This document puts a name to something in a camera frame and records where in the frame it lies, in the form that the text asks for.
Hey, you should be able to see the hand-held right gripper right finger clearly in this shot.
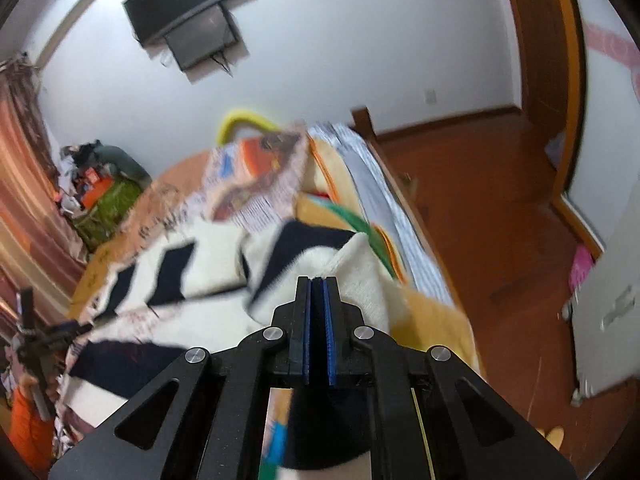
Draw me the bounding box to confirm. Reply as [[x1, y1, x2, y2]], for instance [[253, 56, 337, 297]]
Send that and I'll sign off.
[[324, 277, 577, 480]]

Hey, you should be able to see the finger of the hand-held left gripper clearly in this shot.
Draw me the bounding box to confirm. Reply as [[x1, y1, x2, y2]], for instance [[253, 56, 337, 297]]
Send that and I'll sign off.
[[36, 322, 95, 348]]

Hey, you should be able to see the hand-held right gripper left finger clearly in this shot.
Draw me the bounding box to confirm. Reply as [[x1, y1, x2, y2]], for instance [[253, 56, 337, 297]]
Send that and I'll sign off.
[[48, 277, 312, 480]]

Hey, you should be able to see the white navy striped sweater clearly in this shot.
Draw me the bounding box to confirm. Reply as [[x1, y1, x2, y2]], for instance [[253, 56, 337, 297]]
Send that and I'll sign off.
[[59, 220, 416, 480]]

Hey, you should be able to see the person's left forearm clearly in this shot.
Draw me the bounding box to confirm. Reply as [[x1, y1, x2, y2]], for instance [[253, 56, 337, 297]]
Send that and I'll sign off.
[[9, 382, 57, 475]]

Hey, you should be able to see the pile of clothes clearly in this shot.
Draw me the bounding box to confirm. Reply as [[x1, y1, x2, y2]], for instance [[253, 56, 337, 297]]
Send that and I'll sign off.
[[55, 142, 101, 211]]

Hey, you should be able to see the green storage box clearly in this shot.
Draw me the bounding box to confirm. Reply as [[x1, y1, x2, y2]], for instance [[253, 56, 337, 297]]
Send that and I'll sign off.
[[75, 180, 146, 253]]

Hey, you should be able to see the orange box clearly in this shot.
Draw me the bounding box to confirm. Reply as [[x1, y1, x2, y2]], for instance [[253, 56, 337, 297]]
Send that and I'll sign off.
[[80, 170, 110, 206]]

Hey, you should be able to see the grey striped mattress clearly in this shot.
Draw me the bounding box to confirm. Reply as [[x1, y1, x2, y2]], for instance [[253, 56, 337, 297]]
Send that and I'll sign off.
[[307, 122, 453, 308]]

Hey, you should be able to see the pink striped curtain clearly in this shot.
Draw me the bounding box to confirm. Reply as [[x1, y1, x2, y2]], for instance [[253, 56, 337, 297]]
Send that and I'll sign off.
[[0, 52, 91, 321]]

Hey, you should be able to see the grey plush toy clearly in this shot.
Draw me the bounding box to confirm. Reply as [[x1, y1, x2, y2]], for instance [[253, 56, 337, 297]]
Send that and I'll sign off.
[[95, 142, 153, 183]]

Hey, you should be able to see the yellow foam tube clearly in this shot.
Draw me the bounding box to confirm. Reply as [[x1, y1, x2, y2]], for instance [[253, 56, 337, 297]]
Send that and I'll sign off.
[[216, 106, 281, 146]]

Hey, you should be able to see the pink bag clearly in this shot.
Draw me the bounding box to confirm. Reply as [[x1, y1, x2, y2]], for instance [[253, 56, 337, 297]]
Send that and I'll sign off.
[[569, 245, 596, 292]]

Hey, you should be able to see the white door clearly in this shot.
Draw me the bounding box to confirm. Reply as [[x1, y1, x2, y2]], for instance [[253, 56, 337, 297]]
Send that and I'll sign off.
[[560, 180, 640, 406]]

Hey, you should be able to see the white air conditioner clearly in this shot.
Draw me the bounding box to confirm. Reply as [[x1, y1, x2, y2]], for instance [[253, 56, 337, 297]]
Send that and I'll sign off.
[[37, 0, 100, 68]]

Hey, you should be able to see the black monitor cable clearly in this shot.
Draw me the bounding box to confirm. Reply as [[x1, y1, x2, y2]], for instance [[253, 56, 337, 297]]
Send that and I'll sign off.
[[210, 50, 236, 77]]

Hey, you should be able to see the small black wall monitor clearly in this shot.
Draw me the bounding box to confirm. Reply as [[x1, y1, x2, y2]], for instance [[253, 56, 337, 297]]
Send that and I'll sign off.
[[165, 5, 240, 72]]

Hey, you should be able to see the black wall television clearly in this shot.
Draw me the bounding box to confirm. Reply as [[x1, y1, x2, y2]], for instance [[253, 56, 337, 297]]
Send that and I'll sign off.
[[122, 0, 248, 48]]

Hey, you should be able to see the pink wall strip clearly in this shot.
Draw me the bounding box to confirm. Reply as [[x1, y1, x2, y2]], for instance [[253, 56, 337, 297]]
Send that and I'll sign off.
[[585, 19, 640, 77]]

